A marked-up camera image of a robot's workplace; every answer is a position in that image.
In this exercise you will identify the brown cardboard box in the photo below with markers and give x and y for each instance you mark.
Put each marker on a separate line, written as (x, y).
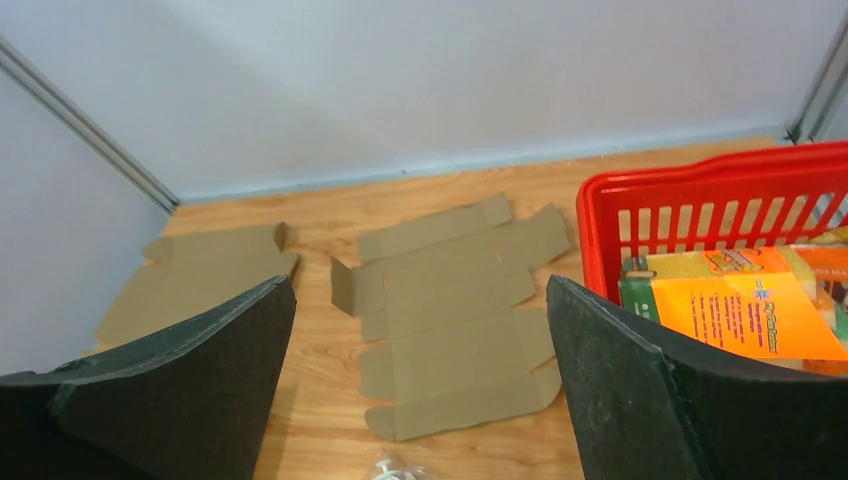
(443, 301)

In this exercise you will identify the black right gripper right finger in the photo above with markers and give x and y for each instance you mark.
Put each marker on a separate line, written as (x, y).
(647, 402)

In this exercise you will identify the clear bag white parts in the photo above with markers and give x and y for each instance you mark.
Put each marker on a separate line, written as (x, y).
(391, 466)

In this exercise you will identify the flat brown cardboard sheet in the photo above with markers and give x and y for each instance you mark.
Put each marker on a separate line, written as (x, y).
(187, 275)

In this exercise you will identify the aluminium frame post right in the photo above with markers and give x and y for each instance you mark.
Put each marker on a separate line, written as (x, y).
(823, 117)

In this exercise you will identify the red plastic basket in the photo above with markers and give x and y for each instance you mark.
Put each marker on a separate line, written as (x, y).
(765, 197)

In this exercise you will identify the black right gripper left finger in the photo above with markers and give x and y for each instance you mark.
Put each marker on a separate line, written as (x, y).
(190, 401)

